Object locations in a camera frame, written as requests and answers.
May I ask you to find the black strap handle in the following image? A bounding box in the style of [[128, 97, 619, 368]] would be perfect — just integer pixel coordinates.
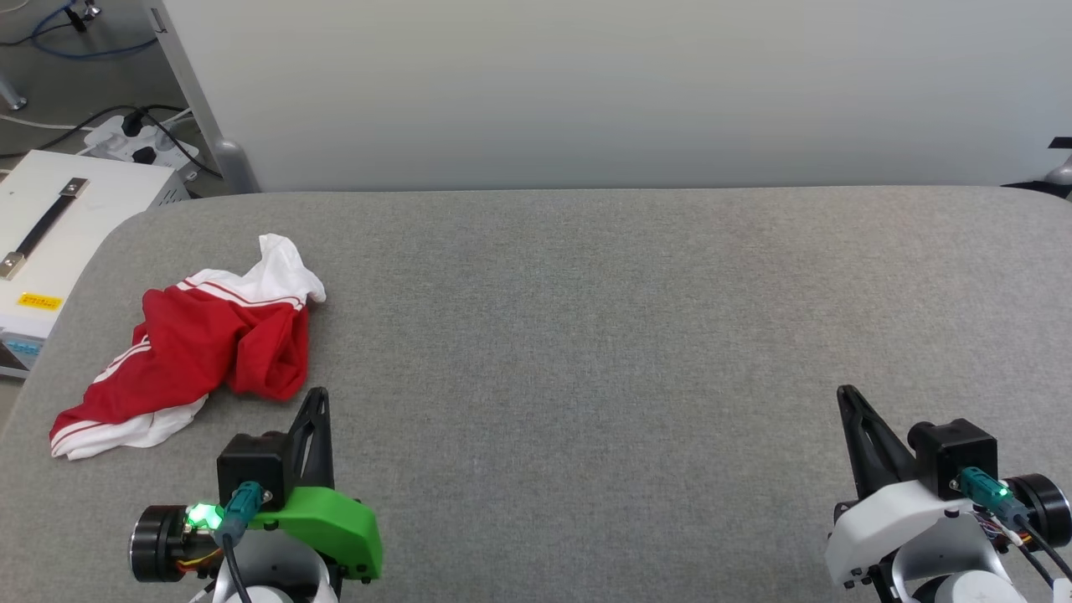
[[0, 177, 90, 281]]

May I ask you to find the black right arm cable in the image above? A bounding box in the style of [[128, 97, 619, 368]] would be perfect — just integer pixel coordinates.
[[953, 466, 1072, 589]]

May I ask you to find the blue cable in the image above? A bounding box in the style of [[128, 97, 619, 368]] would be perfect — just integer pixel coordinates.
[[31, 0, 160, 60]]

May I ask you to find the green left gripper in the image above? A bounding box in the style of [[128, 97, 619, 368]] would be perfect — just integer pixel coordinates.
[[128, 387, 384, 583]]

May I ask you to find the black power cable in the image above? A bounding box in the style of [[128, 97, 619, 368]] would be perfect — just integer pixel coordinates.
[[0, 104, 224, 179]]

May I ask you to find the white partition panel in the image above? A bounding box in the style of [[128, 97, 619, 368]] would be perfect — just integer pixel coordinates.
[[157, 0, 1072, 193]]

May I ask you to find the grey partition foot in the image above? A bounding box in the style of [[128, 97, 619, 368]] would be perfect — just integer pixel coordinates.
[[1002, 136, 1072, 201]]

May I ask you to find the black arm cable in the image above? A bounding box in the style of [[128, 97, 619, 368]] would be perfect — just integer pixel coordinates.
[[953, 466, 1072, 589], [218, 481, 265, 603]]

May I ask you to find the white power strip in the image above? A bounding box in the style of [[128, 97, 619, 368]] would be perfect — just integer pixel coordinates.
[[81, 114, 201, 182]]

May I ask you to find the grey metal partition post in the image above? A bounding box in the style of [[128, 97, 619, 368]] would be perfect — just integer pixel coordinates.
[[142, 0, 262, 194]]

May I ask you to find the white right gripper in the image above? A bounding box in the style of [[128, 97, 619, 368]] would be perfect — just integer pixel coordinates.
[[825, 385, 1072, 589]]

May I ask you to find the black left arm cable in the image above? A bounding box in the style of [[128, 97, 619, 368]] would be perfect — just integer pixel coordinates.
[[218, 481, 265, 603]]

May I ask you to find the white equipment box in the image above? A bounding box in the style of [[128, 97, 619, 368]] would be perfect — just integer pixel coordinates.
[[0, 149, 192, 380]]

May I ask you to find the red and white t-shirt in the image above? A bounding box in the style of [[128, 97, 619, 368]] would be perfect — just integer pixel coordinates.
[[49, 233, 327, 461]]

